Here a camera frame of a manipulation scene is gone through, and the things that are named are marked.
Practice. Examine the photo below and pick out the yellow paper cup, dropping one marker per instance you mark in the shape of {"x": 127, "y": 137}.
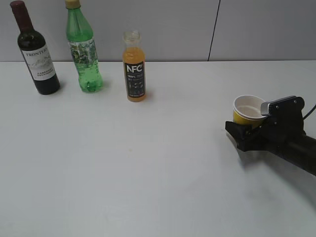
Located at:
{"x": 247, "y": 110}

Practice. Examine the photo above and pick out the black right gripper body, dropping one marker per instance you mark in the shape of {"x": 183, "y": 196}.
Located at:
{"x": 285, "y": 138}

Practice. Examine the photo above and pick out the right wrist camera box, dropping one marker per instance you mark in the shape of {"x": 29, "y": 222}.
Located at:
{"x": 287, "y": 108}

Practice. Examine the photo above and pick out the dark red wine bottle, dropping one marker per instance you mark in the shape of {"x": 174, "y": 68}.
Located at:
{"x": 34, "y": 51}

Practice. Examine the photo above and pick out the green plastic soda bottle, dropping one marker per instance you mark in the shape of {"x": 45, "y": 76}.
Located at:
{"x": 80, "y": 38}

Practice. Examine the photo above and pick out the NFC orange juice bottle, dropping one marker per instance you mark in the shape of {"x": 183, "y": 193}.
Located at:
{"x": 134, "y": 67}

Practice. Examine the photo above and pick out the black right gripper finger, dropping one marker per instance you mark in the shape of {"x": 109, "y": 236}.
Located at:
{"x": 242, "y": 134}

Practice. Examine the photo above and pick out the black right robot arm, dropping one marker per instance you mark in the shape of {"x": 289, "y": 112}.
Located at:
{"x": 308, "y": 162}

